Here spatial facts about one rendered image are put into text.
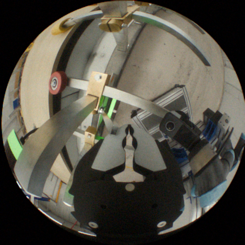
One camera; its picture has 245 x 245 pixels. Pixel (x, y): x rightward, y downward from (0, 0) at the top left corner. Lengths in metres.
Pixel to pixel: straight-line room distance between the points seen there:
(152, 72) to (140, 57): 0.26
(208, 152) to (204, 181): 0.06
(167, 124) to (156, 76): 1.02
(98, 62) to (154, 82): 0.83
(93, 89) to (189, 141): 0.28
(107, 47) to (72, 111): 0.46
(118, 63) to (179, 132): 0.37
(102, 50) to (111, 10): 0.40
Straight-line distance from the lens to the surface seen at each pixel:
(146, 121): 1.04
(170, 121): 0.18
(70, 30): 0.37
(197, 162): 0.19
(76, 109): 0.16
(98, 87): 0.24
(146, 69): 1.14
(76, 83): 0.29
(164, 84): 1.21
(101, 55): 0.53
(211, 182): 0.18
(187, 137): 0.20
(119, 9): 0.18
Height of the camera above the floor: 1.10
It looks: 60 degrees down
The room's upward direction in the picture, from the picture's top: 176 degrees counter-clockwise
